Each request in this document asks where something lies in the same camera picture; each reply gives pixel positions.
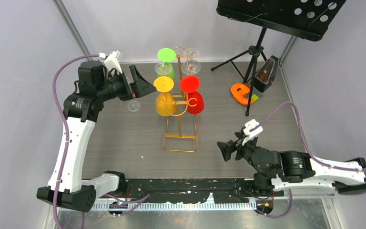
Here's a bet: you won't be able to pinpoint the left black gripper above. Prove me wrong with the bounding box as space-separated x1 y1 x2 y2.
97 64 156 101

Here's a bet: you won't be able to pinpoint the clear wine glass front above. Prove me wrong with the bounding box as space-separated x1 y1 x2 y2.
127 100 140 112

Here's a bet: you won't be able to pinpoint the clear wine glass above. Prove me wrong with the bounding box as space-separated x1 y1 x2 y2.
154 62 173 77
127 100 140 112
181 60 201 75
184 48 200 60

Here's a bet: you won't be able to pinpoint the yellow wine glass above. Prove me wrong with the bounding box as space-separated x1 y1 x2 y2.
153 76 175 116

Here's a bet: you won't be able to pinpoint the green wine glass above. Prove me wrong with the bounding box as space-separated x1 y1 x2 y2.
157 48 176 80

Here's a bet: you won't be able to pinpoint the gold wire glass rack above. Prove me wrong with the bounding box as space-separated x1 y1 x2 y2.
163 47 198 153

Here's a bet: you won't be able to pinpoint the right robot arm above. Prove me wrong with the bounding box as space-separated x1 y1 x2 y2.
217 138 366 196

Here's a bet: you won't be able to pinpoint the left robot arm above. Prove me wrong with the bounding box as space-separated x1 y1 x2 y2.
36 61 156 212

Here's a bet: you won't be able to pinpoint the red wine glass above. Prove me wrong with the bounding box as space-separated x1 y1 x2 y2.
179 75 205 115

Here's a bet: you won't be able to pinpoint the clear wine glass back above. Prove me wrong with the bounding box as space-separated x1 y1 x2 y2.
184 48 200 60

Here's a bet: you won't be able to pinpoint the green toy brick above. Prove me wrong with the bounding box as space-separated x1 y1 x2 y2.
251 94 259 103

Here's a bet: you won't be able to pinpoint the orange toy track piece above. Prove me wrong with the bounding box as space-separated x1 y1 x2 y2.
230 83 253 105

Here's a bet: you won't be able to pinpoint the black metronome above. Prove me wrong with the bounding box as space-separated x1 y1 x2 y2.
254 55 279 93

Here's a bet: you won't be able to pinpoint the black music stand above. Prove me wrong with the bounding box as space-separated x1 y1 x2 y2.
210 0 347 117

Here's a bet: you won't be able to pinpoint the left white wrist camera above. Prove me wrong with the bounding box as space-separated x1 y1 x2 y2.
99 50 123 73

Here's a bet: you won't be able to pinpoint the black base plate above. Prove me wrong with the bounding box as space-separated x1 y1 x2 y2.
124 178 272 204

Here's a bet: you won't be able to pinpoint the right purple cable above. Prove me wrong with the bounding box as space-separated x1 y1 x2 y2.
252 101 366 219

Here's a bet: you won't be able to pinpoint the purple cable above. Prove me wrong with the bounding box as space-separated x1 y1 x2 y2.
51 54 151 229
252 101 366 219

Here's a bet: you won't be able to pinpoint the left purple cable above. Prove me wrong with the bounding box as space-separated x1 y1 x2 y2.
51 54 151 229

